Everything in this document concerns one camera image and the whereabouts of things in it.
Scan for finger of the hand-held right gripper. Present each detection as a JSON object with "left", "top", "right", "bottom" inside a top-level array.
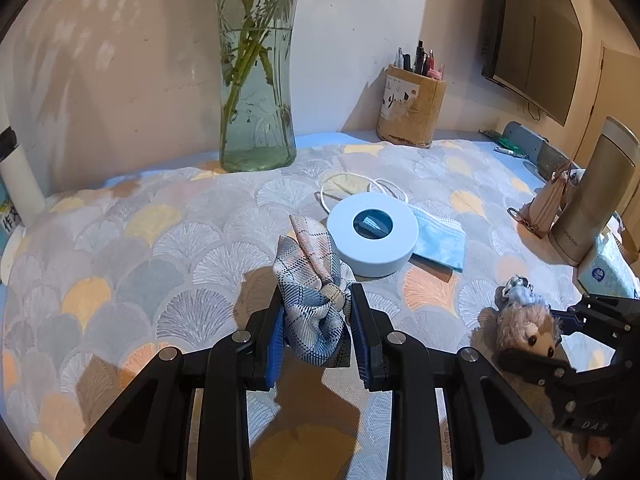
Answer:
[
  {"left": 495, "top": 347, "right": 582, "bottom": 387},
  {"left": 550, "top": 294, "right": 640, "bottom": 347}
]

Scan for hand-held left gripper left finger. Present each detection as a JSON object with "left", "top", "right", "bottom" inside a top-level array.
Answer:
[{"left": 55, "top": 287, "right": 288, "bottom": 480}]

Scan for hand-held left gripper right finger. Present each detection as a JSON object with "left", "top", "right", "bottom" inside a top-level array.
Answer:
[{"left": 349, "top": 283, "right": 583, "bottom": 480}]

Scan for hedgehog plush keychain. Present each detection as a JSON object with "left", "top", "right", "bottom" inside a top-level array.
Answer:
[{"left": 478, "top": 275, "right": 563, "bottom": 361}]

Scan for plaid fabric bow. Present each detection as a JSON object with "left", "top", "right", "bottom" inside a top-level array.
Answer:
[{"left": 272, "top": 214, "right": 357, "bottom": 368}]

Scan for blue tissue pack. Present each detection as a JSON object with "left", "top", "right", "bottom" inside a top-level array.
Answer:
[{"left": 577, "top": 232, "right": 640, "bottom": 301}]

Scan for round pale blue box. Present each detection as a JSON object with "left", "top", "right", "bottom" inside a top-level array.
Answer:
[{"left": 326, "top": 195, "right": 420, "bottom": 278}]

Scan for gold steel thermos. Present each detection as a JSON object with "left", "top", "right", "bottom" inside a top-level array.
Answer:
[{"left": 548, "top": 116, "right": 640, "bottom": 266}]

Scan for small pink bag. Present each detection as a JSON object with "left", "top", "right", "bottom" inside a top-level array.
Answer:
[{"left": 507, "top": 160, "right": 576, "bottom": 238}]

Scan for blue face mask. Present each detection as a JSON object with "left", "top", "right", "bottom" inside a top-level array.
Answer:
[{"left": 410, "top": 206, "right": 467, "bottom": 273}]

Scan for scallop printed tablecloth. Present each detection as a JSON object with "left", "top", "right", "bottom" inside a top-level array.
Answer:
[{"left": 0, "top": 137, "right": 591, "bottom": 480}]

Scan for tall glass vase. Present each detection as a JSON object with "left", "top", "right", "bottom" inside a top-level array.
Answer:
[{"left": 212, "top": 0, "right": 311, "bottom": 173}]

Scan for green packet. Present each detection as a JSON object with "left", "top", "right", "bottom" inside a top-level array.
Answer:
[{"left": 482, "top": 129, "right": 523, "bottom": 153}]

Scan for cream door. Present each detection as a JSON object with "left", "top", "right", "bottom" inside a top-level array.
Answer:
[{"left": 587, "top": 45, "right": 640, "bottom": 161}]

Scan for brown cylindrical pen holder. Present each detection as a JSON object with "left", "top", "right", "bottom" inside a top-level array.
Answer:
[{"left": 376, "top": 64, "right": 447, "bottom": 148}]

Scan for black curved television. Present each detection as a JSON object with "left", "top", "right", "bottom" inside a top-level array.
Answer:
[{"left": 480, "top": 0, "right": 584, "bottom": 127}]

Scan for green plant stems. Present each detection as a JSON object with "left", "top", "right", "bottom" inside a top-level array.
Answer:
[{"left": 220, "top": 0, "right": 296, "bottom": 126}]

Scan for printed paper box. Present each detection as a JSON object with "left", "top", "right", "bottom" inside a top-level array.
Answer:
[{"left": 0, "top": 182, "right": 23, "bottom": 281}]

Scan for bunch of pens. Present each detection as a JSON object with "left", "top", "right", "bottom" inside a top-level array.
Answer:
[{"left": 396, "top": 39, "right": 446, "bottom": 81}]

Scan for white cylinder black band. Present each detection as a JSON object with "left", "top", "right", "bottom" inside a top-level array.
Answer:
[{"left": 0, "top": 125, "right": 47, "bottom": 221}]

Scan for white cable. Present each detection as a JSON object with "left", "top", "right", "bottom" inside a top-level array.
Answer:
[{"left": 315, "top": 172, "right": 408, "bottom": 213}]

